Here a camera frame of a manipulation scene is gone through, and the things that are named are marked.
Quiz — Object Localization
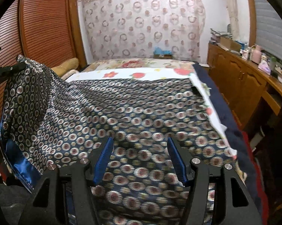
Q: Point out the navy patterned satin pajama top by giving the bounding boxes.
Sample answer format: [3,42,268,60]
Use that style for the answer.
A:
[0,55,233,224]

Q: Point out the brown louvered wardrobe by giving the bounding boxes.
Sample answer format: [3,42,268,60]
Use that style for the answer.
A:
[0,0,88,132]

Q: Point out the floral quilt on bed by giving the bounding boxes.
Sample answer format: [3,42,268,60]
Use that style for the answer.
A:
[83,58,195,72]

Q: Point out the wooden sideboard cabinet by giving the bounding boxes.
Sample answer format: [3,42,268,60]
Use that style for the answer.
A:
[207,43,282,130]

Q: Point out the pink circle patterned curtain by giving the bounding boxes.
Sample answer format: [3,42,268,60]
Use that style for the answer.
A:
[81,0,205,61]

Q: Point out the pink tissue pack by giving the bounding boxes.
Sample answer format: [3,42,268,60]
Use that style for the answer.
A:
[258,59,271,75]

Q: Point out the white strawberry flower sheet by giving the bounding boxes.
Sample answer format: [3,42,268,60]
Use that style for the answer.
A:
[66,67,238,160]

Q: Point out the pink thermos jug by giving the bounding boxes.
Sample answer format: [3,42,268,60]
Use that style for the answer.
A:
[251,44,262,64]

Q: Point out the cardboard box with blue cloth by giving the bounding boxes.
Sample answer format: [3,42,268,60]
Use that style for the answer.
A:
[153,47,173,59]

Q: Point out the cardboard box on cabinet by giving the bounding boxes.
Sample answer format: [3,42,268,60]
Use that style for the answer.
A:
[220,37,242,51]

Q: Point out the stack of folded papers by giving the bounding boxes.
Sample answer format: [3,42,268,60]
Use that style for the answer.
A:
[210,28,232,43]

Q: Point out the grey zebra window blind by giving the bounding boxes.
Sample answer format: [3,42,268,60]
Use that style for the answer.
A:
[254,0,282,60]

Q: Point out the cream tied side curtain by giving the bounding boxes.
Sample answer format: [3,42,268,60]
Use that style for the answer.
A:
[226,0,240,40]

